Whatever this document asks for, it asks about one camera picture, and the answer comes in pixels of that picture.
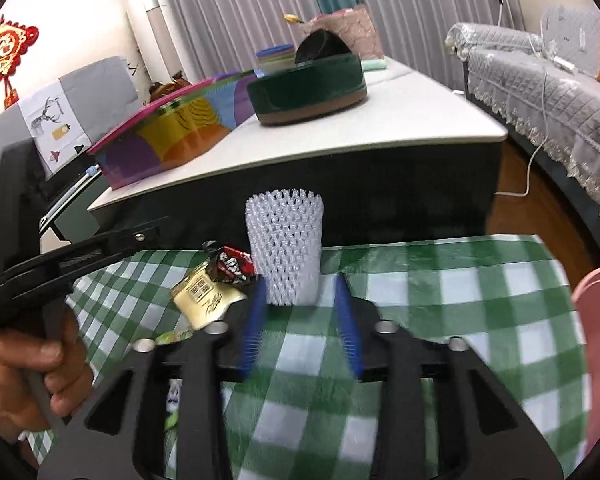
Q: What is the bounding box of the white top coffee table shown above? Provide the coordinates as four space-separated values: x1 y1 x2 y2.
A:
87 55 510 256

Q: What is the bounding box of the multicoloured gift box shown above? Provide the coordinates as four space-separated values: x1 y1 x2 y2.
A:
87 72 258 191

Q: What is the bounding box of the pink lace-covered box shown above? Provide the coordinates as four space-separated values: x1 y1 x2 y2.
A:
300 4 385 61

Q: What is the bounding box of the green checked tablecloth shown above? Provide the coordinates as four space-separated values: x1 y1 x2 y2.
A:
27 232 593 480

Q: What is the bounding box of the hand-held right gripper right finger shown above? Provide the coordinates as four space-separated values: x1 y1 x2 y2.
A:
334 275 566 480

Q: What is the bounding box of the white standing air conditioner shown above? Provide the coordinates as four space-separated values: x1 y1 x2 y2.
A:
125 0 188 86

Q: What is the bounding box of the person's left hand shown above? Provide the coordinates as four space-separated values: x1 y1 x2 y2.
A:
0 310 95 442

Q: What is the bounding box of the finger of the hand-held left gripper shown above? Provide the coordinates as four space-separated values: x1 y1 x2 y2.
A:
55 246 153 293
57 227 160 267

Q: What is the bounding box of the grey quilted pillow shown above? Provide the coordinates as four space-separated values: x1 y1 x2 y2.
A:
540 5 600 77

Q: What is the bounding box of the black round bowl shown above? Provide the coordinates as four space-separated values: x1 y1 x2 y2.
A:
294 30 353 66

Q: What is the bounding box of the white printed chair cloth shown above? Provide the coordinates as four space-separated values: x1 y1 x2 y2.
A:
19 82 98 178

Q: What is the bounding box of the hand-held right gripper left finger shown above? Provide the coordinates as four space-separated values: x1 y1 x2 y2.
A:
36 276 268 480

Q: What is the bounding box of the stack of coloured containers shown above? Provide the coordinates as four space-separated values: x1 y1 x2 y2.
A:
254 45 297 78

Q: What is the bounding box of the grey armchair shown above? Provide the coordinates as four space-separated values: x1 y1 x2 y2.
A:
0 57 138 221

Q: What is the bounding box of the grey quilted sofa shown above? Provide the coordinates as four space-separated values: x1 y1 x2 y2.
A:
444 5 600 241

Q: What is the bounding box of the grey curtain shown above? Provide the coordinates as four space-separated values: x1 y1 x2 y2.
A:
145 0 511 83

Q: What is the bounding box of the red knot wall decoration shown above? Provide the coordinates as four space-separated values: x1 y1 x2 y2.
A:
0 16 40 110

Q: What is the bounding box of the white foam net sleeve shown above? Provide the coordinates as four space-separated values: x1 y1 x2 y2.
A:
245 187 325 307

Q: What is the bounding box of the green tissue packet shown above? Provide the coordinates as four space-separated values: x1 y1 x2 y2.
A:
152 327 196 433

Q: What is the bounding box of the white charging cable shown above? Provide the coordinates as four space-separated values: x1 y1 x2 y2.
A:
495 55 576 198

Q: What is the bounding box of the black red snack wrapper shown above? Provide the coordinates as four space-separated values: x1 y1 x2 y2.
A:
201 240 257 288

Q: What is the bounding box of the gold drink carton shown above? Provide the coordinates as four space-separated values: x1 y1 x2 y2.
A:
170 262 248 331

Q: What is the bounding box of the dark green round box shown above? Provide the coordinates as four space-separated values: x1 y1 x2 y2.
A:
246 55 369 127

